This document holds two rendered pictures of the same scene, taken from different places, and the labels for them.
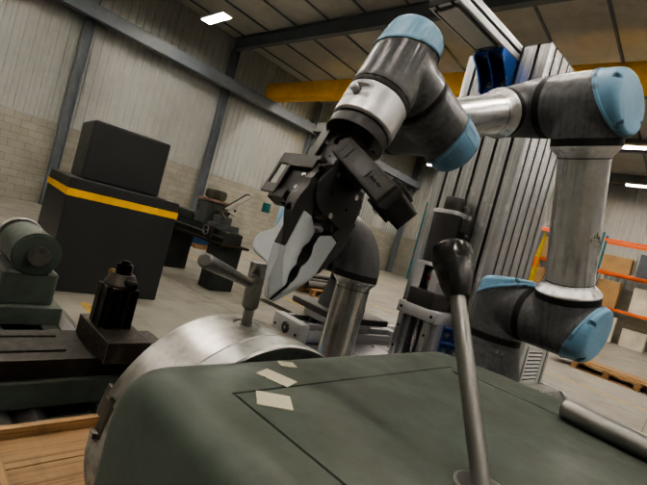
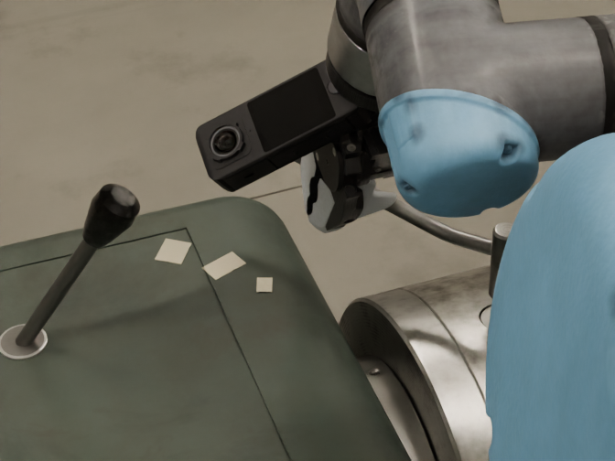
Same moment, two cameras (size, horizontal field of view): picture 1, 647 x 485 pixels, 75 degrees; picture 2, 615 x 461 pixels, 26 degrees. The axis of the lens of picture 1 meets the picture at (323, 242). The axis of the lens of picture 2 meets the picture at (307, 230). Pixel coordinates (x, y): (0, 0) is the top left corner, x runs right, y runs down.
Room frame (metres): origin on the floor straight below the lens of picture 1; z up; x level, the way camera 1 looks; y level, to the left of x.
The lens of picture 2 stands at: (0.75, -0.66, 1.96)
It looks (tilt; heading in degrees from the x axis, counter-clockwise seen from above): 41 degrees down; 117
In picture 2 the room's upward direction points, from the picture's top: straight up
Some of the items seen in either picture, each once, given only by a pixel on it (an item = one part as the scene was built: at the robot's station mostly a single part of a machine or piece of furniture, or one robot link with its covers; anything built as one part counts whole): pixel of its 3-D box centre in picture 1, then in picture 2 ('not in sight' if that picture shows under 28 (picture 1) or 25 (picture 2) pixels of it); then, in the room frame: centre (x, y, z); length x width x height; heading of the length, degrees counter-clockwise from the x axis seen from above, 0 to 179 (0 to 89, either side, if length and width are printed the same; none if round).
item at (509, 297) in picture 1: (504, 305); not in sight; (0.94, -0.43, 1.33); 0.13 x 0.12 x 0.14; 35
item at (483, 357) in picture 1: (488, 353); not in sight; (0.95, -0.43, 1.21); 0.15 x 0.15 x 0.10
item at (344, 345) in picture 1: (342, 327); not in sight; (0.90, -0.09, 1.19); 0.12 x 0.11 x 0.49; 178
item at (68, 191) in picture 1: (107, 205); not in sight; (5.51, 2.88, 0.98); 1.81 x 1.22 x 1.95; 40
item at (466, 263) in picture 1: (452, 268); (111, 219); (0.32, -0.10, 1.38); 0.04 x 0.03 x 0.05; 47
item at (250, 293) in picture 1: (250, 303); (502, 289); (0.55, 0.07, 1.26); 0.02 x 0.02 x 0.12
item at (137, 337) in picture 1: (112, 337); not in sight; (1.02, 0.44, 1.00); 0.20 x 0.10 x 0.05; 47
